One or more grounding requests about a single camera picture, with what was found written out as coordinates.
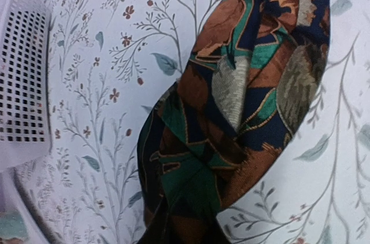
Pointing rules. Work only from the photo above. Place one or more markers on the green brown patterned tie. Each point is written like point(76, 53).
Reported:
point(249, 82)

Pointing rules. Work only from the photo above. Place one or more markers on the floral table mat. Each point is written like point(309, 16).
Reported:
point(110, 63)

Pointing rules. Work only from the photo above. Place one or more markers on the white plastic basket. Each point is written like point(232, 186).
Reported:
point(25, 124)

